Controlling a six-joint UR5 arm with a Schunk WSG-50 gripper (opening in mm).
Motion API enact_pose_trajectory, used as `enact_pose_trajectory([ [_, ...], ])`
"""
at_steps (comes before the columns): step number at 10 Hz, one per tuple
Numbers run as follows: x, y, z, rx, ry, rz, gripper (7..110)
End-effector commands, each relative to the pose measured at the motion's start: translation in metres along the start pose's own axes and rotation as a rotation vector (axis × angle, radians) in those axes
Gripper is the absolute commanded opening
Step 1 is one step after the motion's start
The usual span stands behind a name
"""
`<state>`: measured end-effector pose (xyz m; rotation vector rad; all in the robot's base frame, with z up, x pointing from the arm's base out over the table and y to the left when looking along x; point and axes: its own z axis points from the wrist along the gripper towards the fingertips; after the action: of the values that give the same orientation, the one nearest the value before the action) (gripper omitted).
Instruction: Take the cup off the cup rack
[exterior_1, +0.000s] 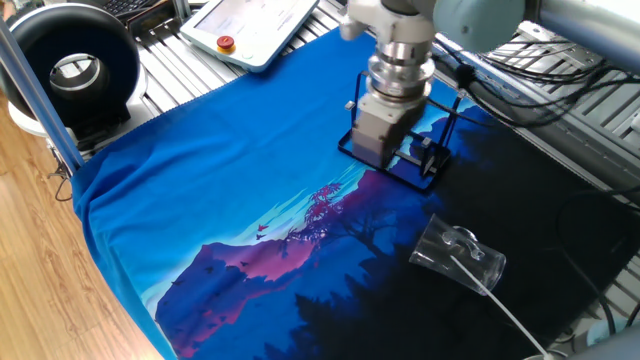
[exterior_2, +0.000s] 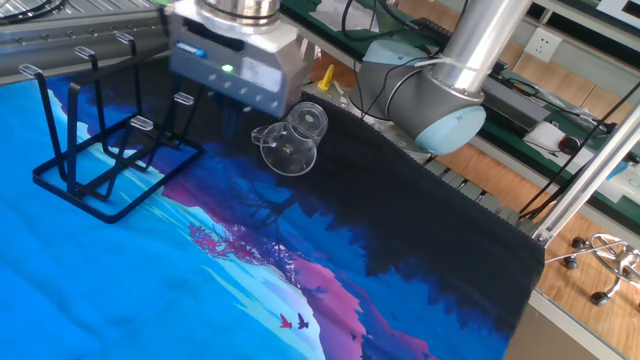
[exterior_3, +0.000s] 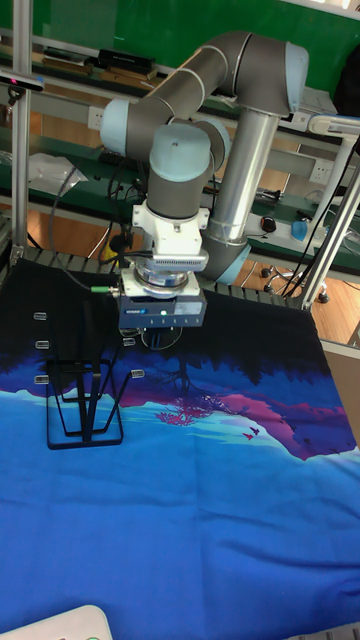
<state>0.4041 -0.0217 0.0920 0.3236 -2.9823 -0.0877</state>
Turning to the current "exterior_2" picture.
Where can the clear plastic bag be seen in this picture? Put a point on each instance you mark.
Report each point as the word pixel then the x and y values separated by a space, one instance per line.
pixel 345 12

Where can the grey metal box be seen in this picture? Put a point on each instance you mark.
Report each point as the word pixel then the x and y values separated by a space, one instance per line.
pixel 515 107

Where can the black computer mouse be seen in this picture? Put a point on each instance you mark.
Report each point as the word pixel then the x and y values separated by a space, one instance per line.
pixel 569 145

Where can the black metal cup rack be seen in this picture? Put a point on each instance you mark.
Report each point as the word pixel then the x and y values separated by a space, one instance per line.
pixel 72 150

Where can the blue landscape print cloth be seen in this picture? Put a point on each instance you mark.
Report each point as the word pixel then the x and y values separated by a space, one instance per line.
pixel 250 280

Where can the white wall socket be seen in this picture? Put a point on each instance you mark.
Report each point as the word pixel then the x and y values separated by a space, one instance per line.
pixel 542 45

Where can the aluminium frame beam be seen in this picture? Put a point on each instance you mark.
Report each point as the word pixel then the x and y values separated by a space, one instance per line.
pixel 585 180

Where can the office chair base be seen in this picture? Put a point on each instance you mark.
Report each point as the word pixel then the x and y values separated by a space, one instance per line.
pixel 610 260

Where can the white paper sheet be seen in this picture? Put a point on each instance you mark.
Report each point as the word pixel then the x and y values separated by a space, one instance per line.
pixel 545 137

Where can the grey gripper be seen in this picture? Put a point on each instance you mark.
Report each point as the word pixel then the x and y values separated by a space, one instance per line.
pixel 240 75

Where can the yellow plastic object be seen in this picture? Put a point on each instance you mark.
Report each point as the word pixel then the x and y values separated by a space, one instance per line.
pixel 326 80

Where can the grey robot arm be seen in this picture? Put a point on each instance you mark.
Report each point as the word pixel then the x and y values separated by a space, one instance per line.
pixel 450 100

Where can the clear glass cup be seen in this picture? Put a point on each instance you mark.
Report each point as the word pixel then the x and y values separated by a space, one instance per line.
pixel 292 147

